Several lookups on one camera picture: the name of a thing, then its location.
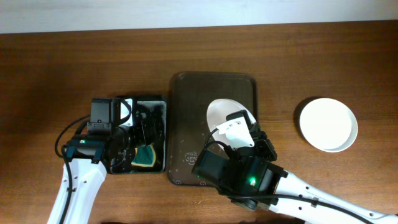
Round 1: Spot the white plate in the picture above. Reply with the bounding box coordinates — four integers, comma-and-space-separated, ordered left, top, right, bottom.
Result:
206, 99, 256, 135
298, 98, 358, 153

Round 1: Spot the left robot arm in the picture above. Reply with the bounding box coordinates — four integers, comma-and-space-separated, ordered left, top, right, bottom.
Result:
48, 96, 167, 223

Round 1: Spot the green yellow sponge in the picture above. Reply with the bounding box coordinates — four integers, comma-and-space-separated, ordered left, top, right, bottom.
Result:
131, 145, 156, 167

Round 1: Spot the brown plastic serving tray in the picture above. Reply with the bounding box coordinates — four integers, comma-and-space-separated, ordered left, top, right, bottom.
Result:
166, 72, 258, 187

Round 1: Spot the black soapy water tray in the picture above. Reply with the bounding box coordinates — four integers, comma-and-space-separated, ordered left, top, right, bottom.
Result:
107, 95, 168, 174

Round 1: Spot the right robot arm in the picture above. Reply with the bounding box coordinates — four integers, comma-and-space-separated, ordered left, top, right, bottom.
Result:
192, 110, 397, 223

